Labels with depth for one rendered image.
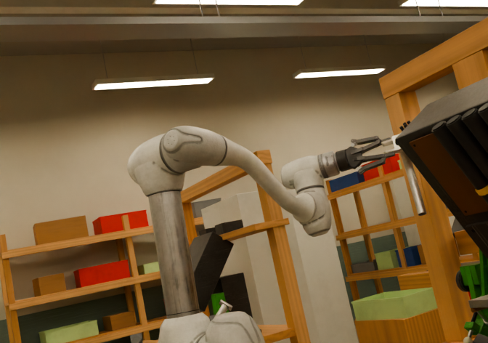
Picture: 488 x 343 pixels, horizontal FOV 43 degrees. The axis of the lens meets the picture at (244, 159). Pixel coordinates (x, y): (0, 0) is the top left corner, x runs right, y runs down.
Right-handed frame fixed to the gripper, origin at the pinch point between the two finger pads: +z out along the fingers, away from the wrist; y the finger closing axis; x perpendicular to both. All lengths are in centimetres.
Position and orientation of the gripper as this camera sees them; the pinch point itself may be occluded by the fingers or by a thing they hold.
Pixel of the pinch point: (393, 146)
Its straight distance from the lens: 224.0
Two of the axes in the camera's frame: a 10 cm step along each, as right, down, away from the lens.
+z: 9.2, -2.8, -2.9
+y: -1.5, -9.1, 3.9
